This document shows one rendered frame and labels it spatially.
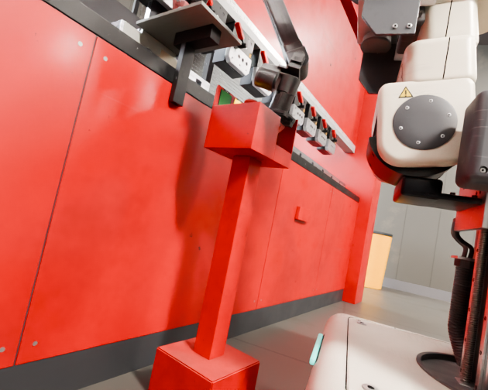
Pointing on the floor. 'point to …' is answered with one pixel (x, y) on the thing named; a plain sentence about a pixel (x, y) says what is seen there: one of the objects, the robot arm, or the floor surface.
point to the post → (207, 67)
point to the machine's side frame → (362, 241)
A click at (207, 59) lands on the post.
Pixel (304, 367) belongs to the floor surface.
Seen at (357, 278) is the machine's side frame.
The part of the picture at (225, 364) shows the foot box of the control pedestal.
